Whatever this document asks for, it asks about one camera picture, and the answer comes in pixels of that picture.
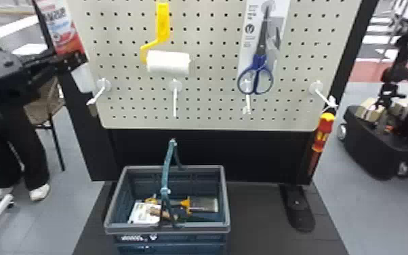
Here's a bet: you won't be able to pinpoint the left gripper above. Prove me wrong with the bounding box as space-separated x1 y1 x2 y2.
20 50 89 87

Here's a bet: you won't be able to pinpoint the woven chair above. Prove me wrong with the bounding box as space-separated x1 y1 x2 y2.
23 75 66 172

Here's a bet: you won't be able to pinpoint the yellow paint roller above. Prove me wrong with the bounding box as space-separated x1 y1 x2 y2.
139 0 192 77

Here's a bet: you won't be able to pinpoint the person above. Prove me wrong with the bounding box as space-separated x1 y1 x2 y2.
0 14 52 202

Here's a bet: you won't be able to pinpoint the white pegboard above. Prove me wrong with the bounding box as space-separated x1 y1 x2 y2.
31 0 379 233

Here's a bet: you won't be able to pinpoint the paint brush on white card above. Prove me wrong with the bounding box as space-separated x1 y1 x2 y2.
127 195 220 226

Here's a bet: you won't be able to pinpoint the blue scissors on card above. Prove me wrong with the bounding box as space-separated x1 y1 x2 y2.
236 0 292 96

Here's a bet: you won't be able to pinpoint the blue basket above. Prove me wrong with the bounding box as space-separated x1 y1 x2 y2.
103 138 232 255

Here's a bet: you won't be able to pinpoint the red screwdriver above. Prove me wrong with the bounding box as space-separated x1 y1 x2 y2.
308 111 337 176

